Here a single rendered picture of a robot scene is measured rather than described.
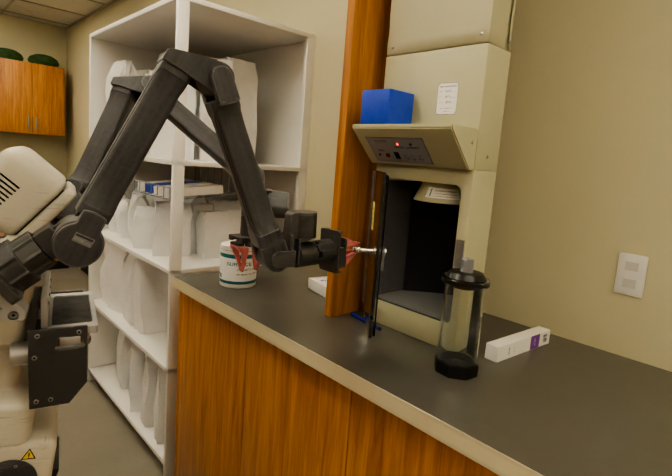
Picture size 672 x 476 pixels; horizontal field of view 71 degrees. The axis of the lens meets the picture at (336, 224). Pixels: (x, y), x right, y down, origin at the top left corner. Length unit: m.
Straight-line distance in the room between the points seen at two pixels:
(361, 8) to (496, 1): 0.38
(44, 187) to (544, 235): 1.33
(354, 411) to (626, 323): 0.80
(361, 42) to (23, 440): 1.24
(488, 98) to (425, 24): 0.27
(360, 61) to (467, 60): 0.32
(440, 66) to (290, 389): 0.94
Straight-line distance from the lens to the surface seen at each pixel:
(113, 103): 1.43
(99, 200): 0.91
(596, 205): 1.53
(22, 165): 1.04
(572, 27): 1.64
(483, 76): 1.22
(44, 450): 1.21
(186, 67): 0.92
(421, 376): 1.13
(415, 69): 1.34
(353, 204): 1.40
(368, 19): 1.45
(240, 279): 1.67
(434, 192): 1.28
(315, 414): 1.29
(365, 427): 1.16
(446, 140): 1.14
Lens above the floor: 1.41
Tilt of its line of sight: 8 degrees down
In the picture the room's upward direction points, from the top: 4 degrees clockwise
